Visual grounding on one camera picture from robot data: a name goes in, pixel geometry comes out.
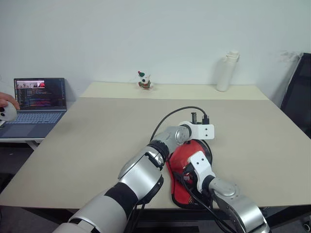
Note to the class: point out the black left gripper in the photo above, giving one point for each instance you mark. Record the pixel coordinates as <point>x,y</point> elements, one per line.
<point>194,117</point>

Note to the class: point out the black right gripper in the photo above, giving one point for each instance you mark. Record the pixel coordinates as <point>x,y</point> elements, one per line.
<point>190,176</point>

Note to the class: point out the red cloth item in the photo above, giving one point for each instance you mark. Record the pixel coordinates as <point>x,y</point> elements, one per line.
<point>179,157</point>

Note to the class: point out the white handheld controller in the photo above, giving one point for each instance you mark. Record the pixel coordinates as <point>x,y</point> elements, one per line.
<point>8,113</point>

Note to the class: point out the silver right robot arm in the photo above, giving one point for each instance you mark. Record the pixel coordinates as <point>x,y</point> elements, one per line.
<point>240,206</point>

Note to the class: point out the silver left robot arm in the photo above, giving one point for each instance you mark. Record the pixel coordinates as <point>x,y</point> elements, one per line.
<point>141,174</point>

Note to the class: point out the person's bare hand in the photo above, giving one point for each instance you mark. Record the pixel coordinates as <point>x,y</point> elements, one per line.
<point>8,98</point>

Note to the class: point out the white plastic bottle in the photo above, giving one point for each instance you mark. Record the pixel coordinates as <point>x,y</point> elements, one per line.
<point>226,72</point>

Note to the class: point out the small white plush dog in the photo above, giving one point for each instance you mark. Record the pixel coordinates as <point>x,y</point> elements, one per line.
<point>145,80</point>

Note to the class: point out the black office chair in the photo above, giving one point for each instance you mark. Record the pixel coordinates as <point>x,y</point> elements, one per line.
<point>298,97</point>

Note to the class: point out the grey open laptop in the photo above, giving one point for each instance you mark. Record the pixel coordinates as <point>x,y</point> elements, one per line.
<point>36,114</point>

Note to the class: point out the white side desk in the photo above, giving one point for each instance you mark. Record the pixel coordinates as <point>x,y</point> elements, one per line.
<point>22,140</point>

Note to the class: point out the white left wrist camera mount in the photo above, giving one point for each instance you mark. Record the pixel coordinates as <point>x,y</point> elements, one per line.
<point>202,132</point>

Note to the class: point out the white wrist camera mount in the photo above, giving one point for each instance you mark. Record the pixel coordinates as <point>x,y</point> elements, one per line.
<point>202,132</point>
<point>201,165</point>

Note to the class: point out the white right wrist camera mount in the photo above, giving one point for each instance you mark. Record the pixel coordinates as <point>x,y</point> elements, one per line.
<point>201,165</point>

